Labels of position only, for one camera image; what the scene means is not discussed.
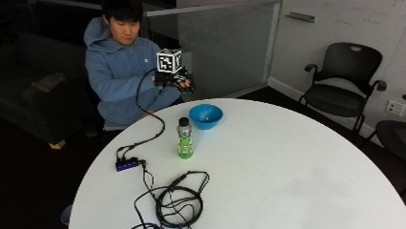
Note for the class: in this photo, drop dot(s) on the white marker cube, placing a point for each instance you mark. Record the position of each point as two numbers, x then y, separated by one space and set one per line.
169 60

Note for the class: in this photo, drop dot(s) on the blue plastic bowl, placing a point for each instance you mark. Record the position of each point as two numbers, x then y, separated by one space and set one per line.
205 116

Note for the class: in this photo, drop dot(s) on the glass partition panel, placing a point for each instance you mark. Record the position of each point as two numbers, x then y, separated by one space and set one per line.
220 47

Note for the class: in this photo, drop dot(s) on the green plastic bottle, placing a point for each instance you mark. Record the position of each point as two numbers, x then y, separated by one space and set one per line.
184 140

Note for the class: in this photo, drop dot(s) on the the person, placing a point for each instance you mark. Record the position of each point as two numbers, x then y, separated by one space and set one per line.
113 66

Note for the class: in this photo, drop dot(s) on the black usb hub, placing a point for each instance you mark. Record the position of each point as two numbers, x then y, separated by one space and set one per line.
126 164

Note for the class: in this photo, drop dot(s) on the dark sofa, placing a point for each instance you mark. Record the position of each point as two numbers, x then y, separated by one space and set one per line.
37 82

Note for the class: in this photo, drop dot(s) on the black office chair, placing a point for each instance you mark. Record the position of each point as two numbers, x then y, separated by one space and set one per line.
342 86

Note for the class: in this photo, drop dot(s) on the black chair with round seat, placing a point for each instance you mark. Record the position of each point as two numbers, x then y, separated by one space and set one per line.
391 135

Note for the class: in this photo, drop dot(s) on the white wall socket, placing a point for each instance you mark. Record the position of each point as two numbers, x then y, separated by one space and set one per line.
395 108

